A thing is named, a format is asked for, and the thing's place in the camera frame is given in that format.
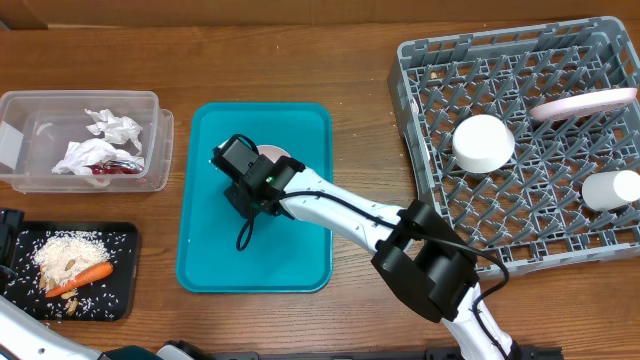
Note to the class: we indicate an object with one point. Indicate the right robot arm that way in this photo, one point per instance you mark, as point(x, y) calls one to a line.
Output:
point(422, 260)

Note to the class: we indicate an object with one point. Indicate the red snack wrapper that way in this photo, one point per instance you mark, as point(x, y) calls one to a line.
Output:
point(116, 167)

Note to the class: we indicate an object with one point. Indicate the teal serving tray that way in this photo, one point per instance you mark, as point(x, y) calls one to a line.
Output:
point(283, 255)

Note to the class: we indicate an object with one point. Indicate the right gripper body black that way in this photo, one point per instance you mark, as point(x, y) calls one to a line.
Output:
point(250, 195)

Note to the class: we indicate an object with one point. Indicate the white napkin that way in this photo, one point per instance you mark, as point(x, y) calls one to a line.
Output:
point(114, 138)

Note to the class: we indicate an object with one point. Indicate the black plastic tray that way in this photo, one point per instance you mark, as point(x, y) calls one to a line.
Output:
point(109, 299)

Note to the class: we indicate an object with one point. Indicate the clear plastic bin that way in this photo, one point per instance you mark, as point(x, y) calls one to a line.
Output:
point(38, 125)

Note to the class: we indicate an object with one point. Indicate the rice and food scraps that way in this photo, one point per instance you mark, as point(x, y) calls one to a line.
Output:
point(62, 257)

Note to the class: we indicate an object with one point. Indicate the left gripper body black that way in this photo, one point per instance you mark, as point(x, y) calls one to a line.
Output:
point(10, 221)

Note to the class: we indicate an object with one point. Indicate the grey plastic dishwasher rack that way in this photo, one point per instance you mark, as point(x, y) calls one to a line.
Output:
point(530, 212)

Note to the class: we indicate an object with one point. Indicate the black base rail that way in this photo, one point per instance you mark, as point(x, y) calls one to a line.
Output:
point(350, 356)

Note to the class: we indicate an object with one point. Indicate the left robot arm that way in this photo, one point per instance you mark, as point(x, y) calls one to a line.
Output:
point(23, 337)

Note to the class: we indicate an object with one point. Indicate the pink bowl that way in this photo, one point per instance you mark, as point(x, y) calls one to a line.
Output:
point(272, 152)

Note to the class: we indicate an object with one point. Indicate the white paper cup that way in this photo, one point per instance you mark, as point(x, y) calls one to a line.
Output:
point(610, 190)

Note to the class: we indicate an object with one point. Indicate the orange carrot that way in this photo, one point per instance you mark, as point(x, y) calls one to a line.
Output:
point(90, 275)

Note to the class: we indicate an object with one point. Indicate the large pink plate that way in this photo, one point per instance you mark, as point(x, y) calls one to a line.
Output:
point(585, 104)

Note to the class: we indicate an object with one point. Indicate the white small bowl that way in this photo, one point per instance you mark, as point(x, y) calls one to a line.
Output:
point(482, 144)

